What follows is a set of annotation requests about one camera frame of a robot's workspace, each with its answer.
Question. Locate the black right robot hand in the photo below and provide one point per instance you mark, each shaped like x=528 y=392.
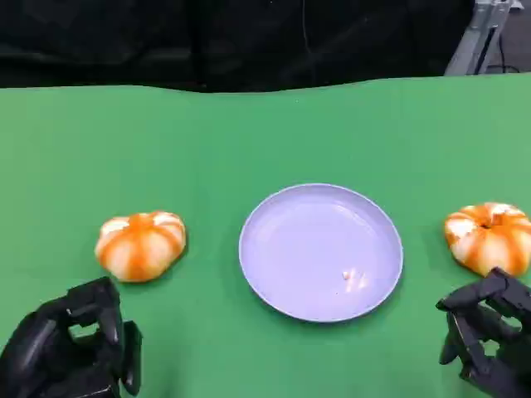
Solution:
x=493 y=327

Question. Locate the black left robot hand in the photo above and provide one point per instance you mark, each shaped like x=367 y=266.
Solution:
x=37 y=348

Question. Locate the orange and white toy bread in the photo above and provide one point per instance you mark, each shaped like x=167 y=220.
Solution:
x=491 y=238
x=140 y=246

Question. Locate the lilac plate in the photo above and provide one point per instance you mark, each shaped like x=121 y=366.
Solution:
x=319 y=253

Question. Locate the black backdrop curtain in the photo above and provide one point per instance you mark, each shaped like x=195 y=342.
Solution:
x=224 y=41

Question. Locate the grey metal frame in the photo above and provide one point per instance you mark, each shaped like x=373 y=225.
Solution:
x=477 y=37

